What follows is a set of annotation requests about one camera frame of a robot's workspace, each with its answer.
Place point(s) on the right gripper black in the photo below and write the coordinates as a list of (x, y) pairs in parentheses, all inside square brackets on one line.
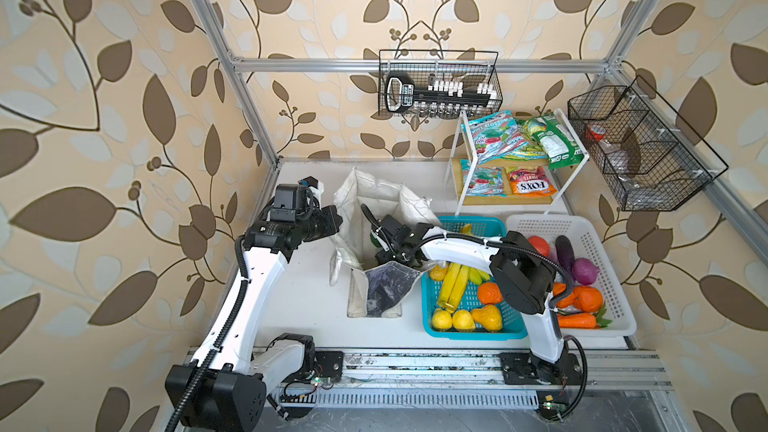
[(381, 257)]

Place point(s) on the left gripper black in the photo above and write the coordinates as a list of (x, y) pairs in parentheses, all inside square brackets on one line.
[(330, 223)]

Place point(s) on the green lime fruit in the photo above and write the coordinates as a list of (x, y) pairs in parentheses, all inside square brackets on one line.
[(375, 241)]

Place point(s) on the white fabric grocery bag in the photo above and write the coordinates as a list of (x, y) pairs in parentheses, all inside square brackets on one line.
[(378, 218)]

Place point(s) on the yellow banana bunch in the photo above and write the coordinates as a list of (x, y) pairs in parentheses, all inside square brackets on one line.
[(455, 279)]

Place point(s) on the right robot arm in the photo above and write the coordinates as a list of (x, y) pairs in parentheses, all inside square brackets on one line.
[(529, 282)]

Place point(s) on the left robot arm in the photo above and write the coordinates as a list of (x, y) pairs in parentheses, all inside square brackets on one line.
[(223, 388)]

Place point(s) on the teal candy bag lower shelf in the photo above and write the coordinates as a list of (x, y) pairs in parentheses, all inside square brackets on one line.
[(485, 182)]

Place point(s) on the teal candy bag shelf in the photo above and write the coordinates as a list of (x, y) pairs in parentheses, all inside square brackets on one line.
[(494, 136), (485, 182)]

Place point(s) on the teal candy bag top shelf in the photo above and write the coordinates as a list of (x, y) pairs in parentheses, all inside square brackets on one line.
[(494, 136)]

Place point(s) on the red Fox's candy bag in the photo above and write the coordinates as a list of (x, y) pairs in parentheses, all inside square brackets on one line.
[(529, 182)]

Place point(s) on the green snack bag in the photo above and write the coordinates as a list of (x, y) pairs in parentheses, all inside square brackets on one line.
[(554, 139)]

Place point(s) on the teal plastic basket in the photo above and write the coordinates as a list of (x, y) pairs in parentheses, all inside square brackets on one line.
[(461, 303)]

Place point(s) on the orange fruit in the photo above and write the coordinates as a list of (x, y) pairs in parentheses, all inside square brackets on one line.
[(489, 293)]

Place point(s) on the yellow pear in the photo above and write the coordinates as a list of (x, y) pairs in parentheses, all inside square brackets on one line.
[(488, 317)]

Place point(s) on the red tomato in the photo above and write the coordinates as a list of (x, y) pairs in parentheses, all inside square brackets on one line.
[(541, 245)]

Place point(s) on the black tool set in basket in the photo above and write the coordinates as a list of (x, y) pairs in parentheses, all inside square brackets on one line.
[(401, 93)]

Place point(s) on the purple eggplant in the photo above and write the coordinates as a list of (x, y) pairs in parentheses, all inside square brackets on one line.
[(565, 253)]

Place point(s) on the purple onion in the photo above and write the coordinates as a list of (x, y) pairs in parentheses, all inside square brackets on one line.
[(585, 272)]

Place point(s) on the orange carrot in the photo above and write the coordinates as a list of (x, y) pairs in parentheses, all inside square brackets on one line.
[(583, 320)]

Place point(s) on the plastic bottle red cap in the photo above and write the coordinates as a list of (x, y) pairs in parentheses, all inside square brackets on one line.
[(611, 158)]

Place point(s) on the white wire shelf rack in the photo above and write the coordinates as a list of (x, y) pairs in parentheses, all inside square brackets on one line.
[(528, 155)]

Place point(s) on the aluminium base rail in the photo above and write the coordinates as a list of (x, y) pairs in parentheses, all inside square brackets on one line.
[(479, 379)]

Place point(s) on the black wire basket back wall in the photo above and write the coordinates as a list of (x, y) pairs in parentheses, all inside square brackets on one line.
[(468, 65)]

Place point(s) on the black wire basket wall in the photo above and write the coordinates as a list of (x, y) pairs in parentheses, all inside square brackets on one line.
[(670, 161), (468, 65)]

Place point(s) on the black wire basket right wall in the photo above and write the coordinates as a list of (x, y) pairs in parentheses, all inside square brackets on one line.
[(670, 161)]

